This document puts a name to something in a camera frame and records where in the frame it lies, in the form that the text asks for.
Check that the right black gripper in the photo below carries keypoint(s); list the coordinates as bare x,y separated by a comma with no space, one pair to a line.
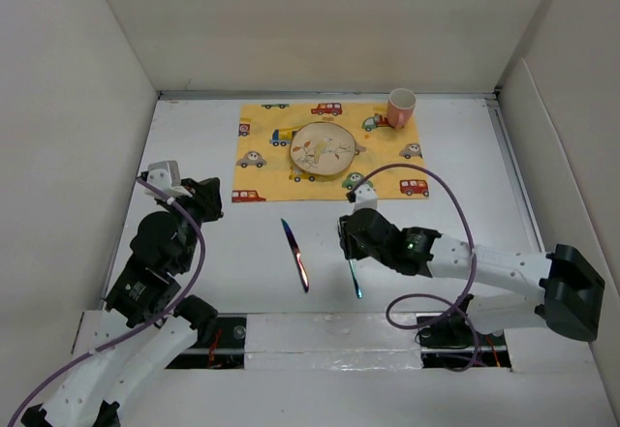
350,249

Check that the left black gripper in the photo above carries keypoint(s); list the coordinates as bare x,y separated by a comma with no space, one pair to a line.
206,195

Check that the iridescent fork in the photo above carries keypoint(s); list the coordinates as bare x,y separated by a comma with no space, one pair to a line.
358,290

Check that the yellow car-print cloth placemat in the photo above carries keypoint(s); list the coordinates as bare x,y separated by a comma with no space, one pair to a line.
389,160

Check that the iridescent table knife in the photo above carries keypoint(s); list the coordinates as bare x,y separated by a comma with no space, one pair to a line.
302,273

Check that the beige bird-pattern plate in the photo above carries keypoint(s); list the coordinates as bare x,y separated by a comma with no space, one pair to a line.
323,149

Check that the pink ceramic mug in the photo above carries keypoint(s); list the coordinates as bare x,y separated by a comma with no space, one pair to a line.
401,105

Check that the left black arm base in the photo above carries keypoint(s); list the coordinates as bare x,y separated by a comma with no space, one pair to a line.
223,350

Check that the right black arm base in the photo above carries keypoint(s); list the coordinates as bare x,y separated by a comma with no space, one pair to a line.
450,345

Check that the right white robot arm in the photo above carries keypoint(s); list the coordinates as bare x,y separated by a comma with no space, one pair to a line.
560,290

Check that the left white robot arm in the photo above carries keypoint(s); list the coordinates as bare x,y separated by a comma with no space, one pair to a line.
148,319

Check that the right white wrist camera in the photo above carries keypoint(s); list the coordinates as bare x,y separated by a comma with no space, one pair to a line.
363,197

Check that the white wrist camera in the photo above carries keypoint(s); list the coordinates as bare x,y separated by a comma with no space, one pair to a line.
363,197
165,177

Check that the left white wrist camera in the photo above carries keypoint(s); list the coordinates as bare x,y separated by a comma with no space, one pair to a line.
165,177

